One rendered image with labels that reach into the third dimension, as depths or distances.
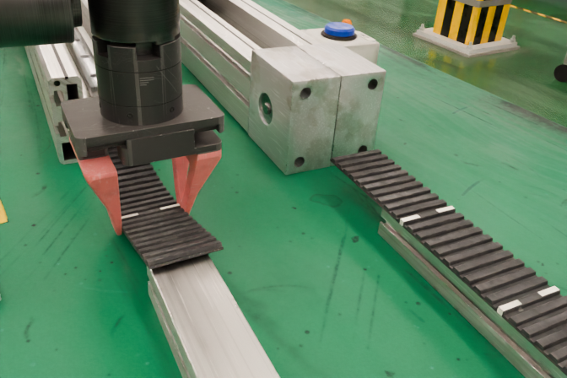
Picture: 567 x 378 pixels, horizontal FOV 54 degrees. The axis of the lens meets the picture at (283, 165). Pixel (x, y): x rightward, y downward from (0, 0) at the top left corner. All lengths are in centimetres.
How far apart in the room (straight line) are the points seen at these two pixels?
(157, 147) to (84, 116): 5
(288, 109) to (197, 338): 25
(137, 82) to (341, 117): 23
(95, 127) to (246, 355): 18
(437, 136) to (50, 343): 45
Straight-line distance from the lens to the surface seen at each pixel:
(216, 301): 35
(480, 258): 42
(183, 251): 38
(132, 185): 51
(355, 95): 54
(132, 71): 37
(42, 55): 59
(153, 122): 39
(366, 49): 74
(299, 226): 47
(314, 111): 52
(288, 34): 66
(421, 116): 70
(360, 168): 49
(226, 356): 32
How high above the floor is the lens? 105
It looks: 30 degrees down
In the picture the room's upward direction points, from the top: 4 degrees clockwise
